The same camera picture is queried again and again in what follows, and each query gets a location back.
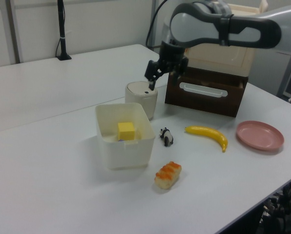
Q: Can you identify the cream plastic storage cabinet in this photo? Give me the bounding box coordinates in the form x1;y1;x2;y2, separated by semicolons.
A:
184;2;256;79

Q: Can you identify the toy panda figure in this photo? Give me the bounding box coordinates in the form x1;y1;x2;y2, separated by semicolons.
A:
159;127;175;148

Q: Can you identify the brown wooden drawer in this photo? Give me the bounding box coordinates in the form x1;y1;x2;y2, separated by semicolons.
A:
164;65;249;118

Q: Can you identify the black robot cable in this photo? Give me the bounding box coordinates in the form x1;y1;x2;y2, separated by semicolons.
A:
145;0;169;49

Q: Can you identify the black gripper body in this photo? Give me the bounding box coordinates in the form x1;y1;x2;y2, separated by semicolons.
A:
159;40;186;67

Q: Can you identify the yellow toy banana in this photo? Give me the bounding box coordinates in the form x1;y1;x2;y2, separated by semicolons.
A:
184;125;229;153

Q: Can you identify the yellow cube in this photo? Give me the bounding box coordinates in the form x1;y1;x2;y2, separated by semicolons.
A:
117;121;136;142

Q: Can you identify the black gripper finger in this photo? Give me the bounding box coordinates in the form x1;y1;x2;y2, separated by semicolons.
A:
145;59;167;90
172;57;189;86

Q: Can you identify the toy bread loaf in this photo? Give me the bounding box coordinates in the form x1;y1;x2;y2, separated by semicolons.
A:
154;161;183;191

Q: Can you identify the cream lidded canister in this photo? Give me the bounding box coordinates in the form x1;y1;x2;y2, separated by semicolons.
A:
125;81;159;120

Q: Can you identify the black pole stand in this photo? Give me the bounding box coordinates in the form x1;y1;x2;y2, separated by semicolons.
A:
55;0;72;61

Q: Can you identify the pink plate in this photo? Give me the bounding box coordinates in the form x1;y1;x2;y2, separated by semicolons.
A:
235;120;285;153

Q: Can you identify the cream plastic open box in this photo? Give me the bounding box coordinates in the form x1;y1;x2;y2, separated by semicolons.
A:
94;102;156;171

